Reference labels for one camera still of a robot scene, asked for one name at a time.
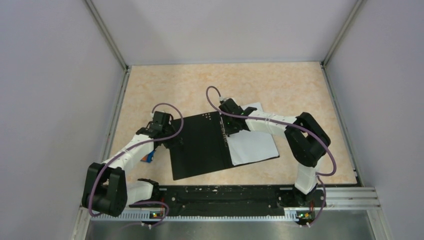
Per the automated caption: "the aluminium frame rail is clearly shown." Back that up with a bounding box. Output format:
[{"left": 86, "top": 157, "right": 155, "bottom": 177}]
[{"left": 93, "top": 185, "right": 381, "bottom": 223}]

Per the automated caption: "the teal folder black inside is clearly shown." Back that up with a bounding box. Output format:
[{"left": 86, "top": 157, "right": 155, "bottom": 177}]
[{"left": 168, "top": 111, "right": 280, "bottom": 182}]

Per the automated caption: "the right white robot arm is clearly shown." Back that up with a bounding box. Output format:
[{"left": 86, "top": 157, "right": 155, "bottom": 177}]
[{"left": 218, "top": 98, "right": 331, "bottom": 206}]

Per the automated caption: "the blue orange toy car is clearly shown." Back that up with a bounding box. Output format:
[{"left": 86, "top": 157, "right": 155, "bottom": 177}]
[{"left": 140, "top": 150, "right": 156, "bottom": 163}]

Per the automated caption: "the single printed paper sheet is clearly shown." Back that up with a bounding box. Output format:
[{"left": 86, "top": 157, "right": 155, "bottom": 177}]
[{"left": 227, "top": 101, "right": 280, "bottom": 167}]

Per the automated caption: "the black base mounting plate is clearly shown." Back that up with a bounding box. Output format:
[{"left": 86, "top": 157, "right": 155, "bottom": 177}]
[{"left": 129, "top": 184, "right": 327, "bottom": 220}]

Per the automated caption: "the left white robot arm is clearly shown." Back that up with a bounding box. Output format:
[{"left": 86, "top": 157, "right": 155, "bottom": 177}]
[{"left": 81, "top": 111, "right": 185, "bottom": 217}]

